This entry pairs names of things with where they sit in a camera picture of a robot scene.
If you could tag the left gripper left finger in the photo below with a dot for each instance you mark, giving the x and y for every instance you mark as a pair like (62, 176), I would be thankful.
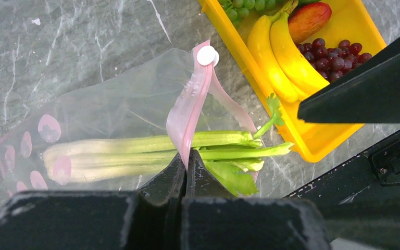
(142, 219)

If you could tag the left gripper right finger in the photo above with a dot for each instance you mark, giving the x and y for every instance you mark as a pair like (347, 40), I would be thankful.
(214, 222)

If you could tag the clear zip top bag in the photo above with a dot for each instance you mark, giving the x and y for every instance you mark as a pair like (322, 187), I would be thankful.
(175, 94)

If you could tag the yellow plastic tray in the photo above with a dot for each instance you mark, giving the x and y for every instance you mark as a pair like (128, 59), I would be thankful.
(349, 21)

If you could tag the yellow toy bananas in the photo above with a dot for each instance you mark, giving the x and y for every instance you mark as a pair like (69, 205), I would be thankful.
(283, 67)

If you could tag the red toy grapes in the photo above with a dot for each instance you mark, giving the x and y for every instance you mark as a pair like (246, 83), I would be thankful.
(333, 63)

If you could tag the green toy grapes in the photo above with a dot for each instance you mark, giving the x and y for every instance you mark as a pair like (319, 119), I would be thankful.
(238, 10)

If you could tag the orange red toy mango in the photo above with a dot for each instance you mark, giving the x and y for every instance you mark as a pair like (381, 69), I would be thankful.
(308, 20)

